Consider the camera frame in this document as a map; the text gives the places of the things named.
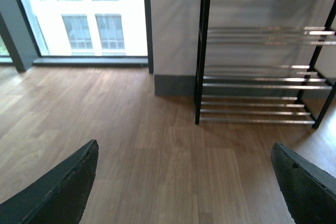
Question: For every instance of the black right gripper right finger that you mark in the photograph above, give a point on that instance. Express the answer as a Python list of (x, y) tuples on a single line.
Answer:
[(309, 191)]

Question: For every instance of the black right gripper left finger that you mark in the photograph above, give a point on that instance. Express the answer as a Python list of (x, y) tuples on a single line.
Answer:
[(60, 195)]

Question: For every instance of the black metal shoe rack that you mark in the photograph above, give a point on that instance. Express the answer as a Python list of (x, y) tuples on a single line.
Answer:
[(283, 94)]

